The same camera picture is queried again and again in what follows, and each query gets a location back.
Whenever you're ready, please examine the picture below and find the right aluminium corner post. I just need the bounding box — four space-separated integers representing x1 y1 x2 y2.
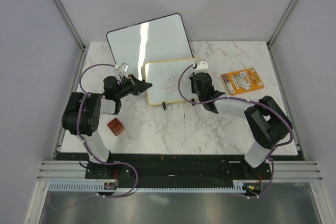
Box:
266 0 316 49

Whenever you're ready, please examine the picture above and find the red wooden block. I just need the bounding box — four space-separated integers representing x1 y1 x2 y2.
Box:
107 118 125 136

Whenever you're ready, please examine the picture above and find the aluminium rail frame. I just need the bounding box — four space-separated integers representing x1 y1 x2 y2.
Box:
25 153 330 223

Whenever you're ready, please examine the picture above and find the yellow framed whiteboard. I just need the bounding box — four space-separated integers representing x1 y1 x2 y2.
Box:
144 58 199 106

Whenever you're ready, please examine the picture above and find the left aluminium corner post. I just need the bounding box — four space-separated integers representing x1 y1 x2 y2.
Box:
36 0 87 51

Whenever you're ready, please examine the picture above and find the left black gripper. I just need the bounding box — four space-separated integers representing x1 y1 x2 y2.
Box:
115 74 151 99

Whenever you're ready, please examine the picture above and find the orange card box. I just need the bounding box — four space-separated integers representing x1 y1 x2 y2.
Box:
221 68 264 95

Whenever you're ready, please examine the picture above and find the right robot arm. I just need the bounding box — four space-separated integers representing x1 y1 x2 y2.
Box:
190 72 293 179

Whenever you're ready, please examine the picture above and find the black framed whiteboard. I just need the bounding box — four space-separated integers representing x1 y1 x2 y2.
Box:
106 13 193 79

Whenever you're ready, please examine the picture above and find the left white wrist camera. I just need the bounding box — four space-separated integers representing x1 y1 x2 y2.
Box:
114 63 129 77

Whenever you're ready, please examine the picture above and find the aluminium corner post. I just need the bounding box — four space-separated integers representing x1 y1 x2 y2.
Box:
36 0 87 51
266 0 316 49

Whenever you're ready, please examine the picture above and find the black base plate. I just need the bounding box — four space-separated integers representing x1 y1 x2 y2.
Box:
56 153 307 187

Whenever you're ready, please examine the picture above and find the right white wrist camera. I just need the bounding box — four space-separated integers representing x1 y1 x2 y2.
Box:
192 60 208 72

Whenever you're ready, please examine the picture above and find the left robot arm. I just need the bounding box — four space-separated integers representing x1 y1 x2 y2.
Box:
61 74 153 178

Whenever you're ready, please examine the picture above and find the white slotted cable duct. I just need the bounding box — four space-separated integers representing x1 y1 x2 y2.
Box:
48 182 260 193

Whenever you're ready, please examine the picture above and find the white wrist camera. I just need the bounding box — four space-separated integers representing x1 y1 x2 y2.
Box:
114 63 129 77
192 60 208 72

